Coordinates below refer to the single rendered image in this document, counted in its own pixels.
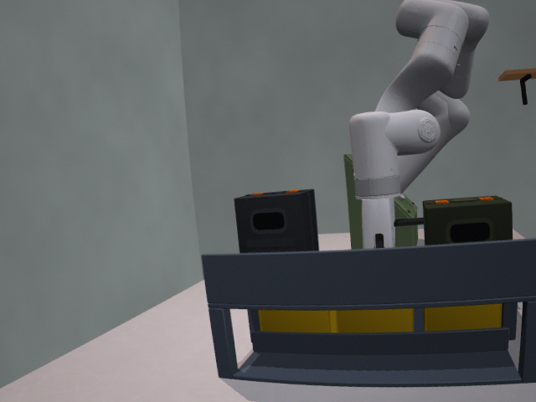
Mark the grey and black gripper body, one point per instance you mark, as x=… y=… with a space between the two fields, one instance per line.
x=378 y=218

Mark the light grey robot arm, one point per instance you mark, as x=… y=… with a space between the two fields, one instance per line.
x=380 y=139

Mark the dark grey metal shelf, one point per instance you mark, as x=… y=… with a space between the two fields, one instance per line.
x=452 y=275

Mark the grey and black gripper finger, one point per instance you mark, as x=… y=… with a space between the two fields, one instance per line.
x=379 y=239

